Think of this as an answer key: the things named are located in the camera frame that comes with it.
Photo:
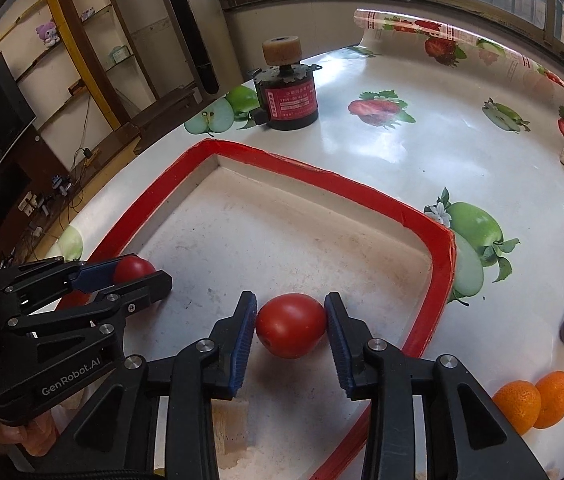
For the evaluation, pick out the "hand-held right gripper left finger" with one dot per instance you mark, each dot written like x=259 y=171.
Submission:
x=242 y=345

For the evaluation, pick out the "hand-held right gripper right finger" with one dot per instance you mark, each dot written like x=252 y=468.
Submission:
x=339 y=345

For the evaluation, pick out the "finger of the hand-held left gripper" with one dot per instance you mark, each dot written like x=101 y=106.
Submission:
x=142 y=287
x=94 y=275

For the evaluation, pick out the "red tomato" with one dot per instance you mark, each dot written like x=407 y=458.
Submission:
x=133 y=269
x=289 y=327

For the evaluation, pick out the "red rimmed white tray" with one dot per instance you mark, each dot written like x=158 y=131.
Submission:
x=287 y=240

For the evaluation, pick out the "orange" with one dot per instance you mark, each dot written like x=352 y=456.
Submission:
x=517 y=405
x=558 y=397

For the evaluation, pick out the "person's left hand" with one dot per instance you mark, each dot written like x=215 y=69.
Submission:
x=17 y=432

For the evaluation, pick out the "wooden television cabinet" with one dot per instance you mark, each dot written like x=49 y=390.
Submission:
x=122 y=132

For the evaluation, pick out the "fruit printed tablecloth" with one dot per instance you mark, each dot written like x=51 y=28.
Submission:
x=387 y=170

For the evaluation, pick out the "wooden stool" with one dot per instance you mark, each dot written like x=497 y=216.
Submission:
x=167 y=105

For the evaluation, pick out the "green white box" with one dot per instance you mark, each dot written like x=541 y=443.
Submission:
x=118 y=54

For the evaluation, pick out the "red black motor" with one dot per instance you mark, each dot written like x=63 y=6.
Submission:
x=289 y=102

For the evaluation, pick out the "purple plush toy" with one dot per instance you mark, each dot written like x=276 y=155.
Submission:
x=48 y=32

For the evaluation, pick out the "tower air conditioner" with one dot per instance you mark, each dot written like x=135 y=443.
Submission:
x=187 y=35

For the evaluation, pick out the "wooden wall shelf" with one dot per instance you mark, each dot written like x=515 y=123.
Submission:
x=107 y=10

